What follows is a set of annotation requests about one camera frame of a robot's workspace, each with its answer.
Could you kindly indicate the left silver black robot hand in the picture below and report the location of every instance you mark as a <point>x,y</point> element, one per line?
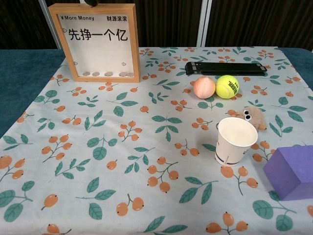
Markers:
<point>91,2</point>

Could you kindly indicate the floral leaf-print tablecloth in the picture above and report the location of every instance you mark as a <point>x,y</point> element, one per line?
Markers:
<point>156,151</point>

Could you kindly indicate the white wide frame post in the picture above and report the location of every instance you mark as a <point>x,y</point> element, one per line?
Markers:
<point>205,23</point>

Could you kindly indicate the wooden frame coin bank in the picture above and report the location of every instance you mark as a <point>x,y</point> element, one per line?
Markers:
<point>102,56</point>

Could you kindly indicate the white slanted frame post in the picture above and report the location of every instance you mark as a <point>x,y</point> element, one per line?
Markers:
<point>50,24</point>

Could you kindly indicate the pink peach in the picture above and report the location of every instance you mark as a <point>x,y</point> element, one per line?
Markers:
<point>204,87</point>

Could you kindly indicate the yellow tennis ball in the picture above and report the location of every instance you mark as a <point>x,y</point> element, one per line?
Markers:
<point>227,86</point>

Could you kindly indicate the purple foam block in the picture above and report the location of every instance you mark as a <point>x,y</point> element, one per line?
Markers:
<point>293,171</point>

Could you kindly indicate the teal table cover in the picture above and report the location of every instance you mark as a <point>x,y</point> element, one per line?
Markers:
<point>22,73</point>

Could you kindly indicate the white paper cup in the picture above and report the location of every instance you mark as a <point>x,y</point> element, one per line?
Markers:
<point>232,149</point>

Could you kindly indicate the beige googly-eyed plush toy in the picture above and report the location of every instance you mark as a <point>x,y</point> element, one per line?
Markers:
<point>256,118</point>

